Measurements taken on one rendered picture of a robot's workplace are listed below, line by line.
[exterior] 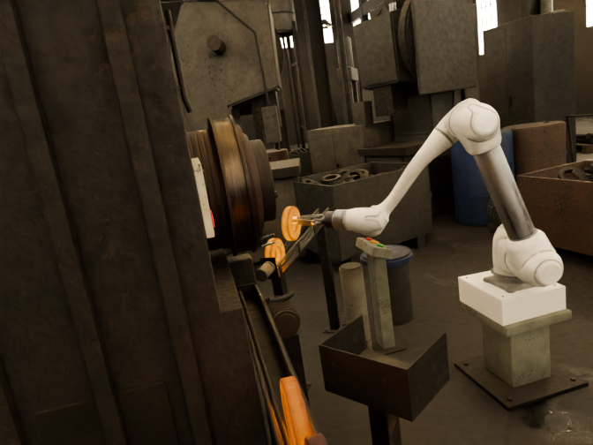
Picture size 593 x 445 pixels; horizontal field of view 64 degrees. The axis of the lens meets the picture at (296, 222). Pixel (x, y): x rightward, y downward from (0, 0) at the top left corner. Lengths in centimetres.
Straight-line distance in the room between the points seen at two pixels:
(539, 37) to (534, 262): 452
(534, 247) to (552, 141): 323
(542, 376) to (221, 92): 321
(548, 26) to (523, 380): 467
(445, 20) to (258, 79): 199
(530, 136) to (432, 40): 131
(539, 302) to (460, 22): 363
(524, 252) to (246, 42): 304
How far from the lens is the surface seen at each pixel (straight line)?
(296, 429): 99
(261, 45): 428
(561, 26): 648
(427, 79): 490
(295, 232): 211
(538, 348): 238
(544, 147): 510
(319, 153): 617
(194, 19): 439
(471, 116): 179
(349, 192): 381
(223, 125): 150
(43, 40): 117
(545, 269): 197
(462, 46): 534
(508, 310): 216
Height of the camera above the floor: 132
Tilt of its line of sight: 13 degrees down
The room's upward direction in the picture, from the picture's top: 9 degrees counter-clockwise
